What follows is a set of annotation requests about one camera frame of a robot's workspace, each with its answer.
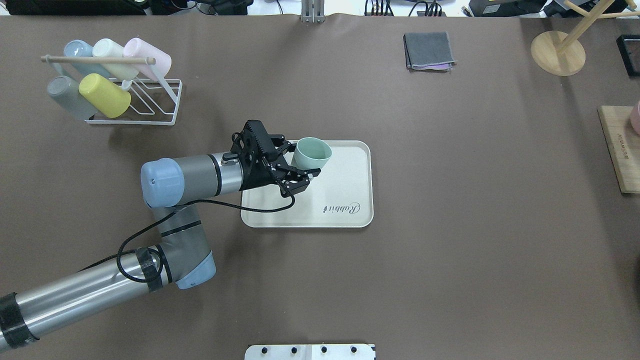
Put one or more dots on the cream cup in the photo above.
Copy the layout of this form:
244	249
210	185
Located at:
106	48

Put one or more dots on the cream rabbit tray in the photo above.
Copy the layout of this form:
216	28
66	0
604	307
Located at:
341	196

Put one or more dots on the white wire cup rack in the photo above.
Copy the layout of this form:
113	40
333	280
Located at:
153	102

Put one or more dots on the grey folded cloth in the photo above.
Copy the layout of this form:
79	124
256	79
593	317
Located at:
428	51

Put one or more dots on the grey cup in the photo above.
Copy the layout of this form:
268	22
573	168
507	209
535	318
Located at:
64	90

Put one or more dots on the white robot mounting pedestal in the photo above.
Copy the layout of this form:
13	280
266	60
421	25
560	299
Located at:
331	351

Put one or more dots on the aluminium frame post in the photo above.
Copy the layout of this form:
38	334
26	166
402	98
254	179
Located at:
312	11

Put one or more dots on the wooden mug tree stand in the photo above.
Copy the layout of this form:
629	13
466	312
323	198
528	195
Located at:
561	54

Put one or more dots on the yellow cup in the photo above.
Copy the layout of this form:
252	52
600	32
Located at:
109	98

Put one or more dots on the wooden cutting board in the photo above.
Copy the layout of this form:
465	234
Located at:
623	146

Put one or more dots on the green cup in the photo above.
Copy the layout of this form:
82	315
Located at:
311	153

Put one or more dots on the pink cup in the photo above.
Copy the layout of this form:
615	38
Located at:
138	48

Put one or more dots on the light blue cup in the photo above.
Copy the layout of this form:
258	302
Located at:
80	48

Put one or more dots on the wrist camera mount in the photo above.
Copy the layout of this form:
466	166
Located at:
254	144

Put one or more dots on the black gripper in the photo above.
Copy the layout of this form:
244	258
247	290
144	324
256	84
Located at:
254	177

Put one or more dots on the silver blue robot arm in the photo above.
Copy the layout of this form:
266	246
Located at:
172	249

